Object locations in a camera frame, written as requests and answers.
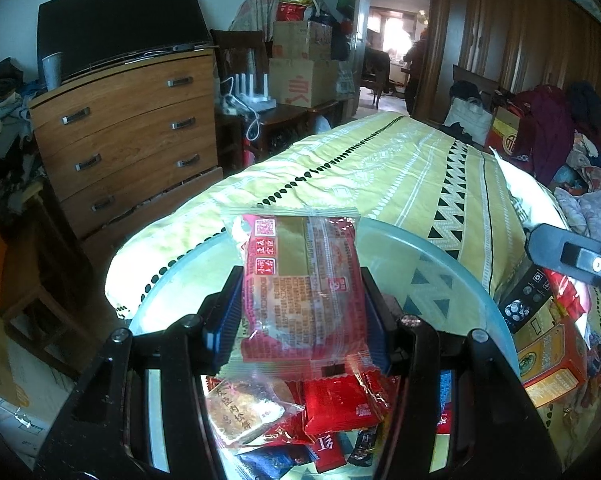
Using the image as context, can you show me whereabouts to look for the floral cloth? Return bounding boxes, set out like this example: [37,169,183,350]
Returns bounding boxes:
[553,160,601,251]

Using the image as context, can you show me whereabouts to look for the grey cup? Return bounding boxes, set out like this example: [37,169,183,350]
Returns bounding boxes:
[41,51,64,91]

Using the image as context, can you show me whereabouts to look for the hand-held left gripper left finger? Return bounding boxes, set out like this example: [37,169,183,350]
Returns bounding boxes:
[33,265,246,480]

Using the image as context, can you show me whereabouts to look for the black box white icons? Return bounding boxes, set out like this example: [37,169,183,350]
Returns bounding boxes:
[498,267,554,335]

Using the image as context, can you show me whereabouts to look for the red snack packet white print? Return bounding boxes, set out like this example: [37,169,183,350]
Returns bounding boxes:
[280,425,351,473]

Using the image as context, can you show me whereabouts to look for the orange box round emblem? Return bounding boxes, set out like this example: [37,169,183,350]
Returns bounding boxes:
[515,322,589,408]

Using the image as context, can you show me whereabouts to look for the pale pillow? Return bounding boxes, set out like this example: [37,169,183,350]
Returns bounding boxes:
[491,147,571,231]

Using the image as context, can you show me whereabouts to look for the white tote bag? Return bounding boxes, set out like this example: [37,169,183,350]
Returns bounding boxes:
[443,96,496,146]

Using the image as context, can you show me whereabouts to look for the white router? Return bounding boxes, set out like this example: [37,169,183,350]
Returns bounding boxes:
[222,72,271,116]

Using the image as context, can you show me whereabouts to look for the black television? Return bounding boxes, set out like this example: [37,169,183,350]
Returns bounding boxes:
[36,0,214,81]

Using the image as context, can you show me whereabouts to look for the wooden wardrobe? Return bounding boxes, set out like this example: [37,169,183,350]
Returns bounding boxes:
[413,0,601,171]

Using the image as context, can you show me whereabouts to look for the pile of clothes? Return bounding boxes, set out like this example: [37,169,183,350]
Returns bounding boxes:
[0,57,46,196]

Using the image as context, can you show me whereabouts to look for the small dark snack packet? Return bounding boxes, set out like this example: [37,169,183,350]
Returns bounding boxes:
[348,427,379,466]

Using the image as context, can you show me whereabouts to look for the dark blue snack packet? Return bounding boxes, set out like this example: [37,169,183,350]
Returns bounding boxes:
[238,442,321,480]

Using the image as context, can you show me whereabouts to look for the red gold box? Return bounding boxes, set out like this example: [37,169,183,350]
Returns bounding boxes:
[485,105,531,161]

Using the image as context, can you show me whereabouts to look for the shiny red snack packet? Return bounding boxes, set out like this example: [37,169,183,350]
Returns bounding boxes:
[303,352,399,436]

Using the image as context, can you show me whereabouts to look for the cream yellow box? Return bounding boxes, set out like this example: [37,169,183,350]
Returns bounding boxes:
[525,300,571,346]

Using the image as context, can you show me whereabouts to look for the dark wooden side table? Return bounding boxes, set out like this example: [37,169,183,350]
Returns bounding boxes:
[215,100,341,171]

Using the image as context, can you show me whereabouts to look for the red crinkled snack packet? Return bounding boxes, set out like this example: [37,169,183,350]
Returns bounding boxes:
[551,270,594,331]

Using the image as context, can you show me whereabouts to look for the small cardboard box red print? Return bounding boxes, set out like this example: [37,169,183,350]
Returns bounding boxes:
[272,20,334,61]

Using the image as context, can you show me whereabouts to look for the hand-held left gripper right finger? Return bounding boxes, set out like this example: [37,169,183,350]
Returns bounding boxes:
[358,266,564,480]

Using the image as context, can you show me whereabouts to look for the red bag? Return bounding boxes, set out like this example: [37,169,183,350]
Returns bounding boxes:
[279,0,314,23]

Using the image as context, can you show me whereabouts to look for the wooden dresser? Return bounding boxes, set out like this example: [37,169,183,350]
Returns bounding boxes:
[28,49,226,241]

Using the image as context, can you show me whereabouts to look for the clear-wrapped brown pastry packet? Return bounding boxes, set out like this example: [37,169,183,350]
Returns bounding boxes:
[203,375,304,451]

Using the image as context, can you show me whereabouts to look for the yellow printed blanket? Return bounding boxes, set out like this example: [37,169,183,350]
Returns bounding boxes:
[104,112,601,480]

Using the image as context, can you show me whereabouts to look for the large cardboard box red print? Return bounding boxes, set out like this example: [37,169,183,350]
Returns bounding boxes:
[268,57,339,108]

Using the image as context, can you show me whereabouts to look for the striped cloth cover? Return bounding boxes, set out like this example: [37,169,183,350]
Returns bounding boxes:
[229,0,341,36]

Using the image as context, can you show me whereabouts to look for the pink red pastry packet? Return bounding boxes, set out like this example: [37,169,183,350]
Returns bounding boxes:
[223,214,371,376]

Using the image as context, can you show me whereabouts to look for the black garment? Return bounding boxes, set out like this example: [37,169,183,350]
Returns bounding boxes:
[449,80,496,103]

